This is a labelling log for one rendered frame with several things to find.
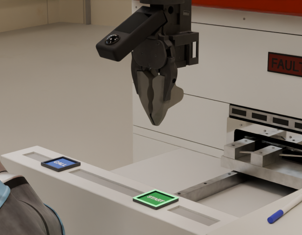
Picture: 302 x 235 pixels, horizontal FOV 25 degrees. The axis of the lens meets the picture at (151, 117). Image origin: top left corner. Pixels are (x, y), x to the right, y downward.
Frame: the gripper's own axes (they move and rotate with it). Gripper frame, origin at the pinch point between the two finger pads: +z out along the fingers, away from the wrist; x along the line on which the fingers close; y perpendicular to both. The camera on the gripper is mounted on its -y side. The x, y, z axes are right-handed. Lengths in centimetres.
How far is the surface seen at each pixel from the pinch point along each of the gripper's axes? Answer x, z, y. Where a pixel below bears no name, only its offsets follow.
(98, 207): 9.5, 17.2, -4.0
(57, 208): 21.4, 20.9, -4.0
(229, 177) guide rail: 17, 26, 43
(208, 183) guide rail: 17.4, 25.7, 35.9
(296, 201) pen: -18.8, 13.3, 14.6
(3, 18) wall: 771, 91, 476
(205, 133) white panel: 37, 23, 59
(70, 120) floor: 323, 110, 239
